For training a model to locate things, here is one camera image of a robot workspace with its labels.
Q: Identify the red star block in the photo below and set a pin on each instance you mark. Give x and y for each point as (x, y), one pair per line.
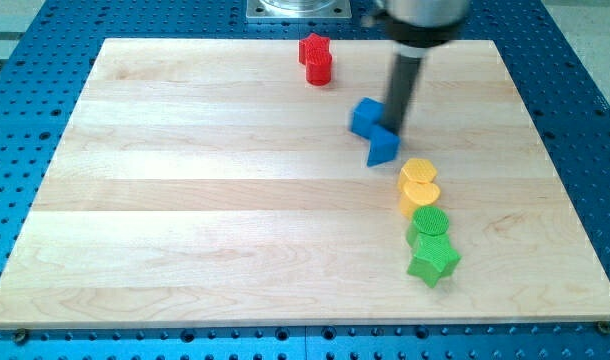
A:
(312, 43)

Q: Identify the blue triangle block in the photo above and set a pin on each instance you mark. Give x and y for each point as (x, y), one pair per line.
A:
(383, 147)

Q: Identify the green star block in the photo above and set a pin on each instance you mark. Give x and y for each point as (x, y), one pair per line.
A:
(432, 258)

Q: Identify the red cylinder block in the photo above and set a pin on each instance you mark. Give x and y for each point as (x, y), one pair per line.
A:
(318, 64)

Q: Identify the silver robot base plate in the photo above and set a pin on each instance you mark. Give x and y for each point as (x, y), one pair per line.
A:
(298, 9)

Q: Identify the light wooden board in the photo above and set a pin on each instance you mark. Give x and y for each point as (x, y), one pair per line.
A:
(205, 183)

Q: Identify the yellow hexagon block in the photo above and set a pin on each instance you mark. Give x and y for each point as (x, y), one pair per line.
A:
(418, 170)

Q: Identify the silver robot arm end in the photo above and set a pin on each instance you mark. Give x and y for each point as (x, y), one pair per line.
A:
(419, 23)

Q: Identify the yellow heart block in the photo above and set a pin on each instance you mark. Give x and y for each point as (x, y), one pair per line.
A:
(415, 195)

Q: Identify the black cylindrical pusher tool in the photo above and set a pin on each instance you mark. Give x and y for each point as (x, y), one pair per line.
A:
(405, 69)

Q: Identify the blue cube block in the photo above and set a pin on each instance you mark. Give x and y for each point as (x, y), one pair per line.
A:
(365, 115)

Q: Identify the green cylinder block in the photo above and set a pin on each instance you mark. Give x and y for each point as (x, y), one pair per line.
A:
(428, 220)

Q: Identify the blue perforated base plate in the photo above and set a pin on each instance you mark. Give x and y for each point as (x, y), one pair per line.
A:
(54, 50)

